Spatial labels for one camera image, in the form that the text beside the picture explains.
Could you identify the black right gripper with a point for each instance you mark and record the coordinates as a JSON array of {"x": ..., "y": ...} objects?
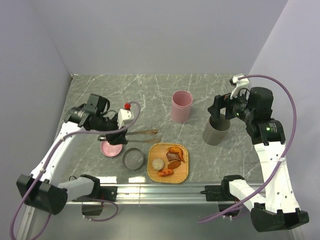
[{"x": 224, "y": 101}]

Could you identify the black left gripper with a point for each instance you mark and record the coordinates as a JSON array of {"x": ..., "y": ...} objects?
[{"x": 117, "y": 138}]

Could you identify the grey cylindrical container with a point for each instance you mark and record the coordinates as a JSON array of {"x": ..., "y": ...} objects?
[{"x": 215, "y": 130}]

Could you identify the metal food tongs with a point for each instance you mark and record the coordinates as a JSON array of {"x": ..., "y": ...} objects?
[{"x": 144, "y": 136}]

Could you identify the white steamed bun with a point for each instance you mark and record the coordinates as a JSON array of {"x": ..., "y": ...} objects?
[{"x": 158, "y": 164}]

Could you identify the roasted chicken wing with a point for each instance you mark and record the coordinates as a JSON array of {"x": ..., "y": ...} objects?
[{"x": 178, "y": 150}]

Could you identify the brown sausage piece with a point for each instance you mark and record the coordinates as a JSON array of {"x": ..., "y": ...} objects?
[{"x": 173, "y": 165}]

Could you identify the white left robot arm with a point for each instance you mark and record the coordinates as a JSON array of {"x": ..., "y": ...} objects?
[{"x": 42, "y": 189}]

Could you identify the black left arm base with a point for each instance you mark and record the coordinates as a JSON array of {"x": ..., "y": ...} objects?
[{"x": 95, "y": 209}]

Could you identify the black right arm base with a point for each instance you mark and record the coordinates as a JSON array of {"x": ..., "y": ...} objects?
[{"x": 215, "y": 193}]

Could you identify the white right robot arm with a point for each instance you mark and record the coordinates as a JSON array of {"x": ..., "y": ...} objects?
[{"x": 278, "y": 209}]

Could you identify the pink container lid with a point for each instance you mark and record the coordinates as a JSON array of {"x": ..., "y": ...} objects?
[{"x": 110, "y": 150}]

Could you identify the grey container lid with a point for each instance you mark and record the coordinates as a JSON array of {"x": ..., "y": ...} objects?
[{"x": 133, "y": 159}]

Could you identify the pink cylindrical container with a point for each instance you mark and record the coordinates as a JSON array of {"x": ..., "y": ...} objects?
[{"x": 181, "y": 105}]

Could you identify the woven bamboo tray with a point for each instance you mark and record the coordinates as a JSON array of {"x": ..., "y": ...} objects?
[{"x": 180, "y": 174}]

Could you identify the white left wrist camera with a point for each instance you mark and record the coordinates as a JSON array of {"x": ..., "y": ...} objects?
[{"x": 125, "y": 116}]

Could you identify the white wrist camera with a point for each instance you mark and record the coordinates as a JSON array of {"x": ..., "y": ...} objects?
[
  {"x": 125, "y": 116},
  {"x": 239, "y": 82}
]

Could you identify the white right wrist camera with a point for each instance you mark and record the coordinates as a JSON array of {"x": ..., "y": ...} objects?
[{"x": 239, "y": 82}]

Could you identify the aluminium table edge rail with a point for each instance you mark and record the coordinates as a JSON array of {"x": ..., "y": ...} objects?
[{"x": 187, "y": 193}]

